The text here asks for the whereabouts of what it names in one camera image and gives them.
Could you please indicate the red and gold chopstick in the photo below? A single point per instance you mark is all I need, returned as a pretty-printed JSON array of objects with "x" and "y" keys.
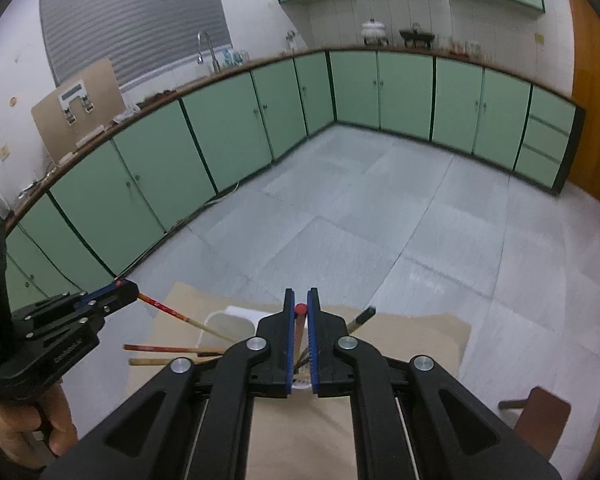
[
  {"x": 300, "y": 308},
  {"x": 155, "y": 361},
  {"x": 170, "y": 348},
  {"x": 180, "y": 316}
]

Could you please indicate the green lower cabinets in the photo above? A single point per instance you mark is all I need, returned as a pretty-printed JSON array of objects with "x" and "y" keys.
[{"x": 405, "y": 95}]

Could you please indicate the grey window blind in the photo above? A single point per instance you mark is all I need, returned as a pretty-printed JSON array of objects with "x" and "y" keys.
[{"x": 130, "y": 15}]

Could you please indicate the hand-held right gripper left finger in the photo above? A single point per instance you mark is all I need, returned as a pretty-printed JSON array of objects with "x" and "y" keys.
[{"x": 290, "y": 340}]

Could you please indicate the black wok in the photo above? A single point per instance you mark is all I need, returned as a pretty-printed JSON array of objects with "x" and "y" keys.
[{"x": 416, "y": 36}]

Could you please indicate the metal kitchen faucet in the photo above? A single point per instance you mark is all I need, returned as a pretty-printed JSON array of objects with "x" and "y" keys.
[{"x": 205, "y": 47}]

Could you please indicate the person's left hand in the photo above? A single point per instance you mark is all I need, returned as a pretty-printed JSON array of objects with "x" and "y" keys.
[{"x": 25, "y": 425}]

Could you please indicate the wooden door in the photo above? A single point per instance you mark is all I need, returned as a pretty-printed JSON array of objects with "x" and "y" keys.
[{"x": 595, "y": 110}]

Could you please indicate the white cooking pot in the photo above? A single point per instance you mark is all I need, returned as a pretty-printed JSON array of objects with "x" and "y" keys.
[{"x": 374, "y": 31}]

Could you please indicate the glass jars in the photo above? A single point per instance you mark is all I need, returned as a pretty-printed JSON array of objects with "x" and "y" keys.
[{"x": 465, "y": 47}]

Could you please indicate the white utensil holder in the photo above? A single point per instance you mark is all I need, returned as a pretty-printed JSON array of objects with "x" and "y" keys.
[{"x": 232, "y": 325}]

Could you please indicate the beige water dispenser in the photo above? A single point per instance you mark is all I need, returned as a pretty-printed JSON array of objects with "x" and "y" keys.
[{"x": 65, "y": 125}]

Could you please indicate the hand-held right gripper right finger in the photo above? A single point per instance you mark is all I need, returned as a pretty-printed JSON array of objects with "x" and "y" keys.
[{"x": 312, "y": 340}]

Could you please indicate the beige tablecloth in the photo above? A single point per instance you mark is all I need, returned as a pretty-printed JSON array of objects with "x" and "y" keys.
[{"x": 410, "y": 340}]

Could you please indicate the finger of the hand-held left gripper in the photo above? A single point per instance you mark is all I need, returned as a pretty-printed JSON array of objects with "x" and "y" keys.
[
  {"x": 75, "y": 299},
  {"x": 122, "y": 300}
]

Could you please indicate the brown wooden chair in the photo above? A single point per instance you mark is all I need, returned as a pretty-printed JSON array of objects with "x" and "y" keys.
[{"x": 542, "y": 420}]

